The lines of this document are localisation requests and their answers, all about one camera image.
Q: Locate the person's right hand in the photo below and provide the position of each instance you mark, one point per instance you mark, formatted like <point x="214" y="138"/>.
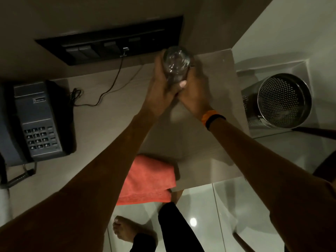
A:
<point x="195" y="94"/>

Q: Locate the person's left hand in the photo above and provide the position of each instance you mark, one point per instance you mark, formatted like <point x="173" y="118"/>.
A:
<point x="160" y="93"/>

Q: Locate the person's left fingers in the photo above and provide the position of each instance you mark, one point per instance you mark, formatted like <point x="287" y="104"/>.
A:
<point x="159" y="62"/>

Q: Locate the person's right thumb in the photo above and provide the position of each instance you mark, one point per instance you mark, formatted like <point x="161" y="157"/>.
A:
<point x="183" y="84"/>

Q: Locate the clear glass tumbler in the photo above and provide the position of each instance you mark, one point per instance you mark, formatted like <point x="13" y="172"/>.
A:
<point x="175" y="64"/>

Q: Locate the person's right forearm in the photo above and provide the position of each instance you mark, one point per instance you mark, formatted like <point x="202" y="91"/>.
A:
<point x="270" y="181"/>

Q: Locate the person's left forearm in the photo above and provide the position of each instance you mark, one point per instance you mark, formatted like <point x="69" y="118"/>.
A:
<point x="86" y="191"/>

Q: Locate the white plug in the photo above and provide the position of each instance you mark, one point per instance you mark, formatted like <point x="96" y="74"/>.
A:
<point x="125" y="49"/>

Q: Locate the orange and black wristband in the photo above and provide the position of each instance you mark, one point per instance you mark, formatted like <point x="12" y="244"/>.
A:
<point x="212" y="118"/>

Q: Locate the perforated steel waste bin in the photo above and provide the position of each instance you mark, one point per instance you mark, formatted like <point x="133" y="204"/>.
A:
<point x="279" y="102"/>

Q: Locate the orange folded cloth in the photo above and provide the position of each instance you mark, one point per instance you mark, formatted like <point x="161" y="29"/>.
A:
<point x="148" y="181"/>

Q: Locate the grey desk telephone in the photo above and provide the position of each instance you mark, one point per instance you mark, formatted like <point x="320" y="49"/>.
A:
<point x="39" y="120"/>

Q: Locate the person's black trouser leg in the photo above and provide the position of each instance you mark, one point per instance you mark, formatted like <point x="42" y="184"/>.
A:
<point x="175" y="229"/>

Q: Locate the person's left foot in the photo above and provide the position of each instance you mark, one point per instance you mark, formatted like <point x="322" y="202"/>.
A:
<point x="128" y="229"/>

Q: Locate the black switch panel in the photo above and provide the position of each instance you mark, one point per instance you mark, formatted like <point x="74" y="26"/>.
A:
<point x="112" y="41"/>

